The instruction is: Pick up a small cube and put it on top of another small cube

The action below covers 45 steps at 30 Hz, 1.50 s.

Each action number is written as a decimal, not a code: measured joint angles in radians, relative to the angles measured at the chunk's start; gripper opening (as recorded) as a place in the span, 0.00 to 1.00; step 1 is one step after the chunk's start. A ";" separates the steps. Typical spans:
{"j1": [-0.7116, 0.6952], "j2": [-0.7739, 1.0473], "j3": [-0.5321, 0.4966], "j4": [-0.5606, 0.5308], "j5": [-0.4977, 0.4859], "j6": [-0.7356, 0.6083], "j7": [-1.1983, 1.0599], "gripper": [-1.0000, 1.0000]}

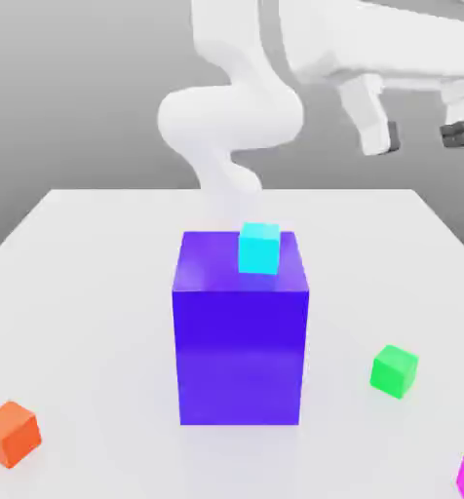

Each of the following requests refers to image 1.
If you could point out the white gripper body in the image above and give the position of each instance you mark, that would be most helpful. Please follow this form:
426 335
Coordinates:
372 43

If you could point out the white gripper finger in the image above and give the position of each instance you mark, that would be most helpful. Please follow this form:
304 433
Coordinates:
457 117
370 117

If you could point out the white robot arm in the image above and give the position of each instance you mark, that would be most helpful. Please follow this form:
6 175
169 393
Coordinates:
232 113

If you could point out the small cyan cube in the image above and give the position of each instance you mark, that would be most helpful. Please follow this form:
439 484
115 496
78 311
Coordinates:
258 253

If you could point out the small green cube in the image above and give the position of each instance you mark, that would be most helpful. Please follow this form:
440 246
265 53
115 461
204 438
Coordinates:
392 372

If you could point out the small orange cube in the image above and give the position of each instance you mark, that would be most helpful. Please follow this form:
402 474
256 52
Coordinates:
9 434

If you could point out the large purple box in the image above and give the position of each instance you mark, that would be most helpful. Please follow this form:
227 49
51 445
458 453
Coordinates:
239 343

